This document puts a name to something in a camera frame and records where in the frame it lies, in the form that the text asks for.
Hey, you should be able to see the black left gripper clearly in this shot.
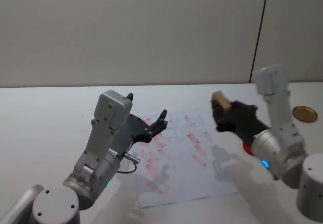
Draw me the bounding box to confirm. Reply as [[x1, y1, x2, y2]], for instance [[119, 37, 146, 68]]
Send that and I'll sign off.
[[110, 92, 169, 158]]

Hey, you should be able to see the white paper with red stamps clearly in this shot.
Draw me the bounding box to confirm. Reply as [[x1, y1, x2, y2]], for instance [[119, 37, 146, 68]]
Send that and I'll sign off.
[[131, 109, 239, 208]]

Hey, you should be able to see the red ink pad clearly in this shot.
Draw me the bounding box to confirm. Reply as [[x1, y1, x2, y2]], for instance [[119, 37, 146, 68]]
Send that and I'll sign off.
[[242, 140, 254, 156]]

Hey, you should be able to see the small wooden stamp block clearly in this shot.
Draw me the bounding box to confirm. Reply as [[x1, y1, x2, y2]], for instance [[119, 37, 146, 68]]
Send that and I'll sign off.
[[211, 90, 232, 111]]

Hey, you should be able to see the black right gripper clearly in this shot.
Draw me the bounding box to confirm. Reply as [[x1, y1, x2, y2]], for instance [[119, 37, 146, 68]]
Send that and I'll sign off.
[[211, 100, 271, 145]]

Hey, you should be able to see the thin dark cable, silver plug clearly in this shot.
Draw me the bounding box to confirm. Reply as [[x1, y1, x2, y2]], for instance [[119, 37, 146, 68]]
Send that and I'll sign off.
[[116, 152, 141, 174]]

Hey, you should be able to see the round gold lid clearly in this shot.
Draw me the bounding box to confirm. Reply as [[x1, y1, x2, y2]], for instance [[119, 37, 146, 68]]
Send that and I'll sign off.
[[292, 105, 318, 123]]

